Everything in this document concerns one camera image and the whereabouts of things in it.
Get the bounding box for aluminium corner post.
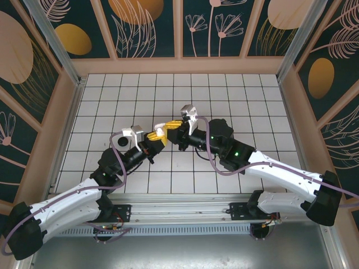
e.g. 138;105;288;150
22;0;85;86
277;0;329;82

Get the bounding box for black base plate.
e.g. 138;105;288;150
112;203;132;222
229;202;252;221

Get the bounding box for aluminium side rail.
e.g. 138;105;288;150
46;77;86;197

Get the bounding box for grey metal base sheet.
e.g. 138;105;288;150
27;224;346;269

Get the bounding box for aluminium mounting rail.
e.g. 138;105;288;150
47;192;309;225

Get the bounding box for grey slotted cable duct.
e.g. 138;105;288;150
60;224;253;236

